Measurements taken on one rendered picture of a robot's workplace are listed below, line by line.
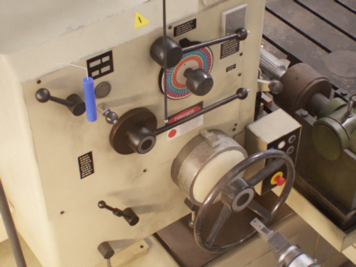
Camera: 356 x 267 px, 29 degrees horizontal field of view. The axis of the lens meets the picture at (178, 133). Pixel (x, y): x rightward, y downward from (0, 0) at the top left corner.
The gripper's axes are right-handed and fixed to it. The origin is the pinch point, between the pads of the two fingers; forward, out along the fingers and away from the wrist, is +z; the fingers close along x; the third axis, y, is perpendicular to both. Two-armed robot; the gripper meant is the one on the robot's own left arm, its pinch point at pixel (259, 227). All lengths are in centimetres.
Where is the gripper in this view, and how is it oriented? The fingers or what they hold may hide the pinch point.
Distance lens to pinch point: 222.0
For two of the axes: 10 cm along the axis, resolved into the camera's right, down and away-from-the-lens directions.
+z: -5.8, -5.6, 5.9
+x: -3.1, -5.2, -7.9
